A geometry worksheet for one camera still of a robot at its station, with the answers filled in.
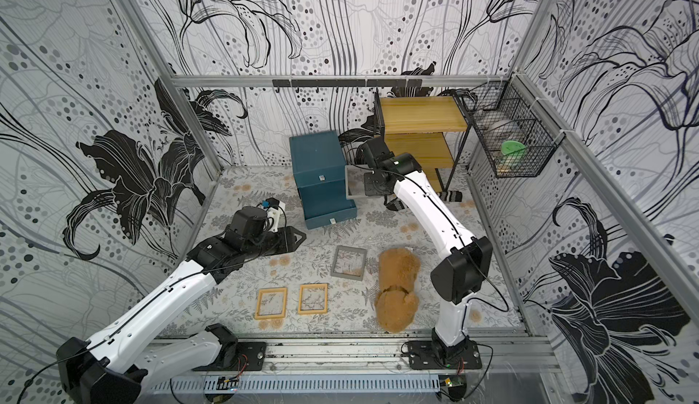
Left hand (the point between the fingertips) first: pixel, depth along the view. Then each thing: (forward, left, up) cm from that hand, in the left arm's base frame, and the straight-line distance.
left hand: (305, 244), depth 75 cm
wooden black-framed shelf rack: (+46, -42, +5) cm, 63 cm away
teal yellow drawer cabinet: (+25, -1, +4) cm, 25 cm away
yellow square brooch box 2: (-9, -1, -19) cm, 21 cm away
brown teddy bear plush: (-12, -26, -7) cm, 30 cm away
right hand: (+19, -21, +5) cm, 29 cm away
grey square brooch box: (+3, -12, -18) cm, 22 cm away
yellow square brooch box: (-11, +11, -19) cm, 25 cm away
